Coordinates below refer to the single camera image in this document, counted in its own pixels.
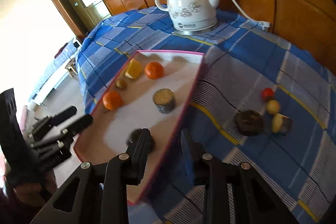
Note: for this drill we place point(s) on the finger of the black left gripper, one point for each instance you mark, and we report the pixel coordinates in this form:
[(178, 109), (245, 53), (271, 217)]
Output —
[(44, 125), (54, 151)]

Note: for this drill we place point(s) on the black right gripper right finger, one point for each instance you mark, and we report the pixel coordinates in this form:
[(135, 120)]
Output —
[(233, 193)]

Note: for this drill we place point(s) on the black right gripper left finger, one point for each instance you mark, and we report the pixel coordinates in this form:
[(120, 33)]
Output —
[(97, 193)]

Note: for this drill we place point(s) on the orange mandarin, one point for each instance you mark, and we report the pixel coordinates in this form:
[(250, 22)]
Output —
[(154, 70), (112, 100)]

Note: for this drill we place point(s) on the dark brown spiky fruit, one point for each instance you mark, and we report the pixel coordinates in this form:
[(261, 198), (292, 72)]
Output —
[(249, 123)]

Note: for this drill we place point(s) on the small brown kiwi fruit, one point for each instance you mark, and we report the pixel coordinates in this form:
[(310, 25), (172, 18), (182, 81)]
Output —
[(121, 84)]

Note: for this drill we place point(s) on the cut fruit with dark skin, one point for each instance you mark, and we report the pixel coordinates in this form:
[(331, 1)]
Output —
[(281, 124)]

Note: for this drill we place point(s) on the small yellow round fruit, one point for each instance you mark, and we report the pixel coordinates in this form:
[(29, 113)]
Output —
[(273, 107)]

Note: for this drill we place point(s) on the small red tomato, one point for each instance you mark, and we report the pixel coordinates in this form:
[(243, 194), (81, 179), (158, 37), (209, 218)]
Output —
[(267, 94)]

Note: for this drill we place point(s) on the cut sugarcane-like cylinder piece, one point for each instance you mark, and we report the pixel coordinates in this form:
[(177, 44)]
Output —
[(164, 100)]

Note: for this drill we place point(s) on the white sofa with blue cover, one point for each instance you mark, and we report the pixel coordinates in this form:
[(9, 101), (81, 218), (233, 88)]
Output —
[(54, 73)]

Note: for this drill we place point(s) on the small wooden stool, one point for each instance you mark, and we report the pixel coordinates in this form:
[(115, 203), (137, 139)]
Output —
[(71, 67)]

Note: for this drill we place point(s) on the blue plaid tablecloth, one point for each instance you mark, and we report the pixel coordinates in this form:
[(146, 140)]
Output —
[(240, 61)]

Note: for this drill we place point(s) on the white pink-rimmed cardboard tray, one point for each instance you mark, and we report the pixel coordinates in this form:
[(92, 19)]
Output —
[(106, 136)]

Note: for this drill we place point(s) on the orange mandarin in tray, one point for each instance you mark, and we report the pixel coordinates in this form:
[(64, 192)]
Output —
[(154, 70)]

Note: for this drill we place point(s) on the white ceramic electric kettle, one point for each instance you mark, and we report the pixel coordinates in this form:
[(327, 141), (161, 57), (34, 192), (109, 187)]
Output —
[(190, 15)]

